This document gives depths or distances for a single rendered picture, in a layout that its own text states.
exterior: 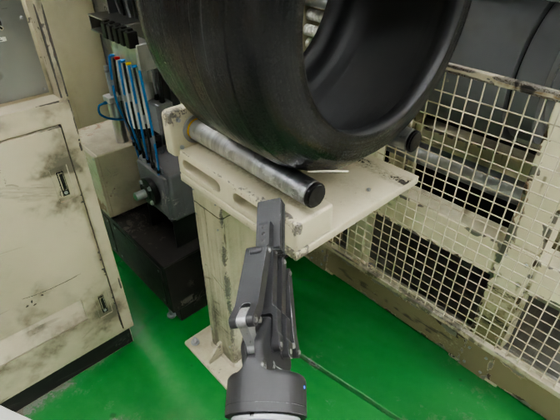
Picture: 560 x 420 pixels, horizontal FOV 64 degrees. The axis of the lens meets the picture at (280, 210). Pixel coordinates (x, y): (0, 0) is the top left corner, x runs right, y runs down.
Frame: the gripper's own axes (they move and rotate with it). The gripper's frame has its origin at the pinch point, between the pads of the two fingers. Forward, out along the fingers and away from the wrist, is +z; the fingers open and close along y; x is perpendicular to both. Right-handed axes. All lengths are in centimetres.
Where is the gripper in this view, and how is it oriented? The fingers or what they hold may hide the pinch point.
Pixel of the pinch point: (270, 227)
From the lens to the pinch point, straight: 51.7
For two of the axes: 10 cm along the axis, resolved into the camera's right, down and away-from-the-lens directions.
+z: 0.1, -8.4, 5.4
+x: 9.3, -1.9, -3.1
